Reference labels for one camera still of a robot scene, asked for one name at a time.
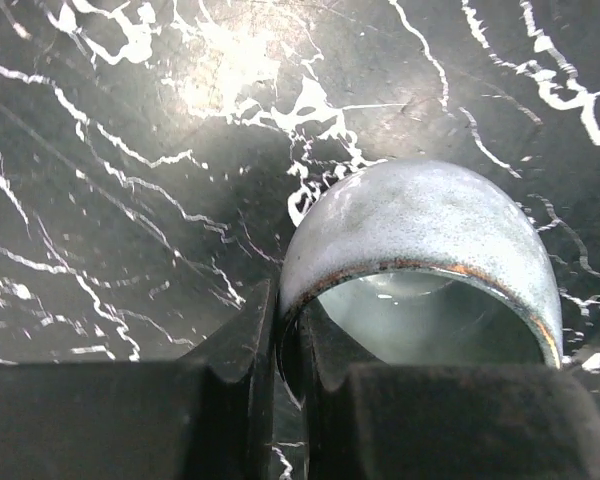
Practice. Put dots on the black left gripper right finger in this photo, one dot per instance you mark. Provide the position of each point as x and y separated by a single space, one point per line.
369 420

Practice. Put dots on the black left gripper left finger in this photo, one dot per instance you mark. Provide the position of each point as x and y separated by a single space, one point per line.
205 415

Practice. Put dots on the dark grey-green mug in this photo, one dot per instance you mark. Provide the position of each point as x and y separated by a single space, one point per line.
422 262

